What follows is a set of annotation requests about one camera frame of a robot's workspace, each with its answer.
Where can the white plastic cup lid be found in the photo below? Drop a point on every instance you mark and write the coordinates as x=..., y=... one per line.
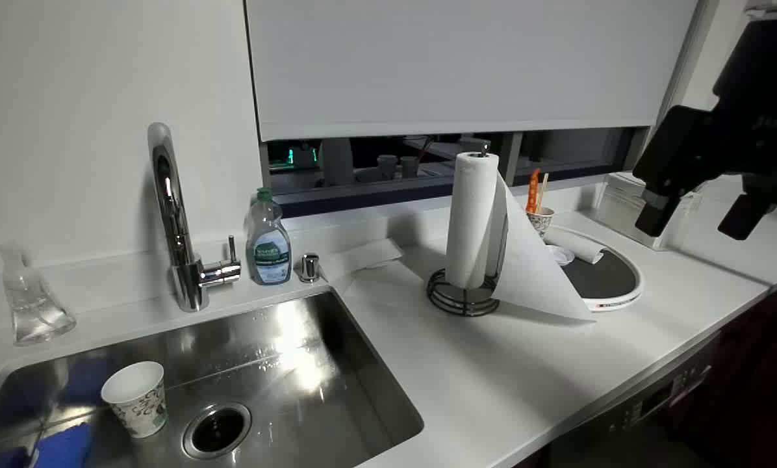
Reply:
x=561, y=254

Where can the paper cup holding chopsticks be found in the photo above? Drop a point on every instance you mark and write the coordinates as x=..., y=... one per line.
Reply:
x=542, y=222

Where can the white paper towel roll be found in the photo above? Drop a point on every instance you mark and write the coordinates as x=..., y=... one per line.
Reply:
x=470, y=217

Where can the rolled white cloth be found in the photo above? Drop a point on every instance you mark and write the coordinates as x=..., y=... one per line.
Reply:
x=577, y=244

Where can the clear dish soap bottle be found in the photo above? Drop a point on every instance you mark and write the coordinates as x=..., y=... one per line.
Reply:
x=269, y=248

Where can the dark under-counter cabinet front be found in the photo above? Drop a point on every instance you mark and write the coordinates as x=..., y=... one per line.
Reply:
x=716, y=399

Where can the chrome kitchen faucet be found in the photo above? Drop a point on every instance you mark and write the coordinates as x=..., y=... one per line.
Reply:
x=173, y=209

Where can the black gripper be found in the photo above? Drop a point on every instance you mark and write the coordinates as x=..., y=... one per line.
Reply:
x=673, y=160

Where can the small chrome counter knob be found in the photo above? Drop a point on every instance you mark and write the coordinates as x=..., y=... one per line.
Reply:
x=308, y=267

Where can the patterned paper cup without lid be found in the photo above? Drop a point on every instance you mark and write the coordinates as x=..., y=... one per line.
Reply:
x=135, y=399

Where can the stainless steel sink basin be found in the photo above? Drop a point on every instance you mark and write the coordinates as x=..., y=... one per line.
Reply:
x=258, y=364

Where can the white roller blind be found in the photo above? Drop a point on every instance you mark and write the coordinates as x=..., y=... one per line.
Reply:
x=465, y=61

